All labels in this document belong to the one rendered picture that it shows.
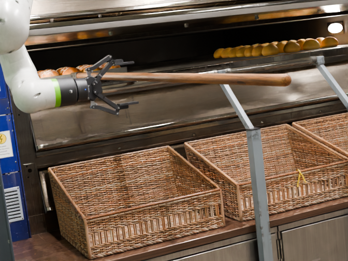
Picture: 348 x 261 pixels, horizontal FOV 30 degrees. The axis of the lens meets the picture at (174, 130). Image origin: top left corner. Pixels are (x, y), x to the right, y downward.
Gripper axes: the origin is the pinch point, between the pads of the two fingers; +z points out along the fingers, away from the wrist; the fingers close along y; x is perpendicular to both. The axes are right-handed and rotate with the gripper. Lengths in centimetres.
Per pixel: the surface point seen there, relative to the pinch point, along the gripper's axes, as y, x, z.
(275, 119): 29, -58, 94
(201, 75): -1.1, 38.0, 7.1
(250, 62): 0, -58, 82
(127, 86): 2.0, -21.1, 6.0
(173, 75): -1.5, 18.4, 7.2
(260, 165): 37, 2, 46
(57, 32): -21, -44, -12
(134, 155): 34, -55, 18
